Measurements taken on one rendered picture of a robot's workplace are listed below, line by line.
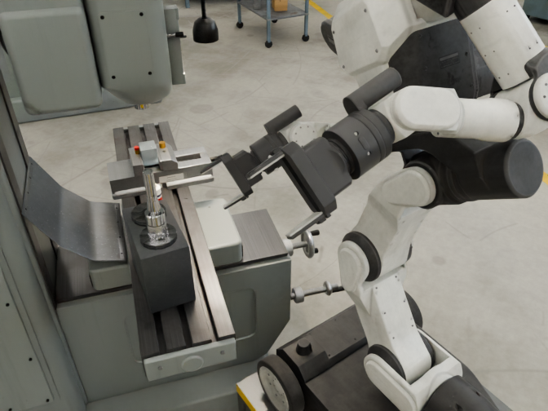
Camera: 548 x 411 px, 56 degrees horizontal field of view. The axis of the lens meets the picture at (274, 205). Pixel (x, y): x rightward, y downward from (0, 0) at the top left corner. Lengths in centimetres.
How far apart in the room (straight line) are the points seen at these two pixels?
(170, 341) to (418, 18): 90
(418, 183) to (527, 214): 248
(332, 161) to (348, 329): 108
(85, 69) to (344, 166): 82
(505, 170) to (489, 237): 226
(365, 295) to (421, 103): 76
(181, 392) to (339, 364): 69
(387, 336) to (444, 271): 148
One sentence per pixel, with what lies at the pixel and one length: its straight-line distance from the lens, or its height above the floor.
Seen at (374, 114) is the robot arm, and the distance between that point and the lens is 80.
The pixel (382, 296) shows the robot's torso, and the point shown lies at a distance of 148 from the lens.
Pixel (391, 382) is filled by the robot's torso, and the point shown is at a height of 72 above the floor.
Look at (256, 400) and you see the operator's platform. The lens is 184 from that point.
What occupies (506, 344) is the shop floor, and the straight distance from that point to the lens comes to 271.
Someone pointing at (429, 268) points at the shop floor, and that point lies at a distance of 296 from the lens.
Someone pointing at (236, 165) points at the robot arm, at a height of 126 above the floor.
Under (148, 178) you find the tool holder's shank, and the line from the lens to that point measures 120.
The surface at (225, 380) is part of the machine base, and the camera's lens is 213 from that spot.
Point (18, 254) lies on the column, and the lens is 161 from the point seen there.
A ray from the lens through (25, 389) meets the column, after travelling 198.
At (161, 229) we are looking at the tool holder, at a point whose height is 115.
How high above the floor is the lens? 193
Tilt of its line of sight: 36 degrees down
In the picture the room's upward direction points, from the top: straight up
